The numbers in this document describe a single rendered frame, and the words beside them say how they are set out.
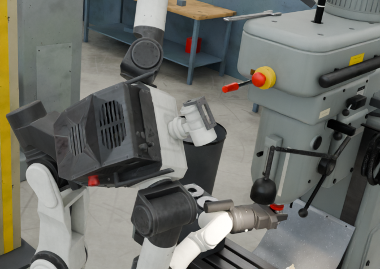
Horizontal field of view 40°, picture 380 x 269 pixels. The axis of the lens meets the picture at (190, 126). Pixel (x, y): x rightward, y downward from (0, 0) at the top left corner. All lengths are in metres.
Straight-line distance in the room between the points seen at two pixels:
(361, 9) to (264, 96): 0.40
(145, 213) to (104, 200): 2.70
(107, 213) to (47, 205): 2.27
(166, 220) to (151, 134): 0.22
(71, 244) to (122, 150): 0.57
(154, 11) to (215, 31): 5.69
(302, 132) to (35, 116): 0.79
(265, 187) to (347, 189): 0.67
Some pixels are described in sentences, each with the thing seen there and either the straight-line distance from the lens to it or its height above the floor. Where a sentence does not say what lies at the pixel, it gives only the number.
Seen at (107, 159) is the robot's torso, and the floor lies 1.56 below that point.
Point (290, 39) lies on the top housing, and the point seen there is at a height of 1.88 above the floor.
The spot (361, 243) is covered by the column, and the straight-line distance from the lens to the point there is 2.19.
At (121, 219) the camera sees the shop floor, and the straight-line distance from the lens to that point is 3.84.
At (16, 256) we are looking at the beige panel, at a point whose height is 0.03.
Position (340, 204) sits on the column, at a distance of 2.13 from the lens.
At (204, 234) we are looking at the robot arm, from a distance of 1.63.
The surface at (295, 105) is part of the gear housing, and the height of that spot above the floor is 1.68.
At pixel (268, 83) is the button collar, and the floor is 1.75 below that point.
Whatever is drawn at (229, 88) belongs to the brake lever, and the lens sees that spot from 1.46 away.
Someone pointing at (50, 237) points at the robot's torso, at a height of 1.14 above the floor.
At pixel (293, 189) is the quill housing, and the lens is 1.65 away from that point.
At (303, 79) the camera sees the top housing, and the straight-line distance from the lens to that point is 1.38.
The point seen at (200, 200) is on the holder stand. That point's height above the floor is 1.14.
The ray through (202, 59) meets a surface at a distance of 6.91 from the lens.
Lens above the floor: 2.18
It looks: 24 degrees down
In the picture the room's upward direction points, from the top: 7 degrees clockwise
